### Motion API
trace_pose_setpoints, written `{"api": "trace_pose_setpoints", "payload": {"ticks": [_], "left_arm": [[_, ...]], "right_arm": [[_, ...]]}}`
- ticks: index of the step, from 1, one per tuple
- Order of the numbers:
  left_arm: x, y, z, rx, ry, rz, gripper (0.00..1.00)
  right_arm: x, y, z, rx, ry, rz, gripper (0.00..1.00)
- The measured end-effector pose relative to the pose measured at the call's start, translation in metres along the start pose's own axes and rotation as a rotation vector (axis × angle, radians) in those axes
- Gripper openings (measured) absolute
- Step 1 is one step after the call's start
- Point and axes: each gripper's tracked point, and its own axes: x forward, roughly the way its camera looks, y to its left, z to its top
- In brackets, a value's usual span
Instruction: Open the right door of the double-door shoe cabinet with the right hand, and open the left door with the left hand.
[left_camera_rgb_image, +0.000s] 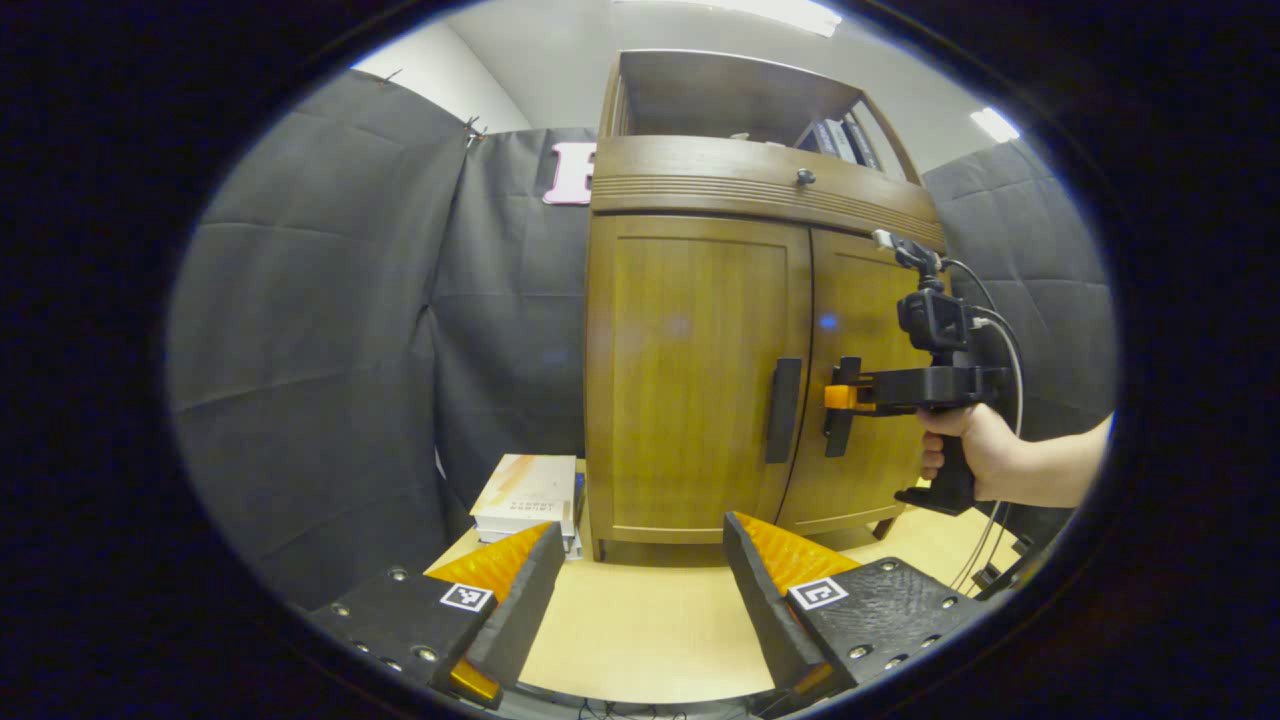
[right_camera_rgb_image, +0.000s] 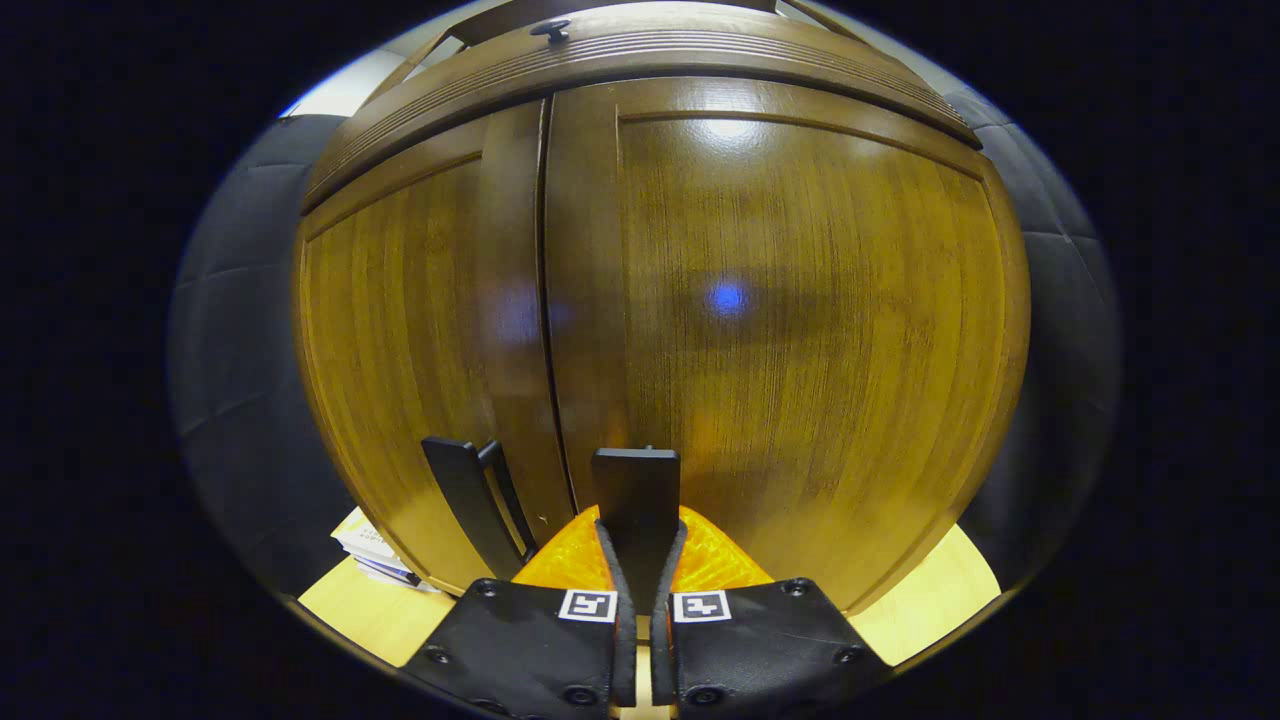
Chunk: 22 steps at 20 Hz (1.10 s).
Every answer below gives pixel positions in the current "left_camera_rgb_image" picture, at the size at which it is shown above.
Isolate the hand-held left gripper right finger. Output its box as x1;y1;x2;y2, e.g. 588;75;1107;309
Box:
722;510;991;706

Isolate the black backdrop cloth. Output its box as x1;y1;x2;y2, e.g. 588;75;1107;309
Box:
165;68;1119;611

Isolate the large ceiling light panel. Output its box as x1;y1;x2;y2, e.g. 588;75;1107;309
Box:
700;0;843;38

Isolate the wooden shoe cabinet door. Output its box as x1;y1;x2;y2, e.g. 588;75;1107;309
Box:
585;213;813;546
778;228;946;536

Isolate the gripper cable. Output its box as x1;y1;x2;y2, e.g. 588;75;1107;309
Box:
945;258;1028;591

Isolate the wooden double-door shoe cabinet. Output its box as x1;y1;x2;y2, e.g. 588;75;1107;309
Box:
583;50;946;563

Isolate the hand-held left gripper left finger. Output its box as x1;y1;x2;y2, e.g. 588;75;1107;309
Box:
308;520;566;711

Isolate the wooden cabinet drawer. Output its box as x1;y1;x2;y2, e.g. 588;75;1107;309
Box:
590;135;946;251

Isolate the dark book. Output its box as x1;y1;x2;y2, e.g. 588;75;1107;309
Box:
843;120;881;171

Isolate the stack of pale books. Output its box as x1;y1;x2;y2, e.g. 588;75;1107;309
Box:
468;453;586;559

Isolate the small ceiling light panel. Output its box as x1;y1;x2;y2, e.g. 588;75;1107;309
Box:
970;107;1021;144

